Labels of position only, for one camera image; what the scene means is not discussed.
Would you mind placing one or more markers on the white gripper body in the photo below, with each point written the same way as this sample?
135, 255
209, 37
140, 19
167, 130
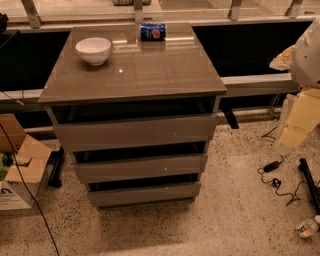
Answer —
307, 61

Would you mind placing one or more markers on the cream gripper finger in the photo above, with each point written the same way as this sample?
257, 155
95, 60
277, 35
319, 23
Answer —
282, 62
288, 139

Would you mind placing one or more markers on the grey drawer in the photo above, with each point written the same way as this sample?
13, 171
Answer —
141, 168
134, 133
144, 194

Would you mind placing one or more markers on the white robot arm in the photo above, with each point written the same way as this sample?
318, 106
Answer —
305, 66

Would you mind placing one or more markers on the grey drawer cabinet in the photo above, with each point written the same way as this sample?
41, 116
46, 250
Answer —
139, 80

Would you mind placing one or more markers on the grey bottom drawer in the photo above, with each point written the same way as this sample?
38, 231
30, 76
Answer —
144, 194

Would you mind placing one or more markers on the grey top drawer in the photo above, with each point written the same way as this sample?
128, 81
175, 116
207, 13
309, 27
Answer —
134, 133

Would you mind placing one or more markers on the black stand leg right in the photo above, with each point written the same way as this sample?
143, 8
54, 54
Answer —
314, 190

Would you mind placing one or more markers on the black stand leg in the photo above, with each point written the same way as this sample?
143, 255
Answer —
55, 161
314, 190

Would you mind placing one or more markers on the clear plastic drink bottle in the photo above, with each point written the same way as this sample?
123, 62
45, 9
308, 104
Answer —
308, 227

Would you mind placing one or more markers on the blue Pepsi can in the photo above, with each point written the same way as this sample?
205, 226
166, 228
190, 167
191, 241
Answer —
153, 31

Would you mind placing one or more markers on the white ceramic bowl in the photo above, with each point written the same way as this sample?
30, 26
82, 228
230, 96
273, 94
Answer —
94, 50

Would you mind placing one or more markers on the black stand leg left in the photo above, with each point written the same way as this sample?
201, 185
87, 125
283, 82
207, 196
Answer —
55, 161

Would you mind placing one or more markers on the metal window railing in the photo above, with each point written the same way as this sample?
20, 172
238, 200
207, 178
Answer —
39, 16

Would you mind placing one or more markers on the brown cardboard box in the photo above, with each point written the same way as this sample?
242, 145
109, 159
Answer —
23, 163

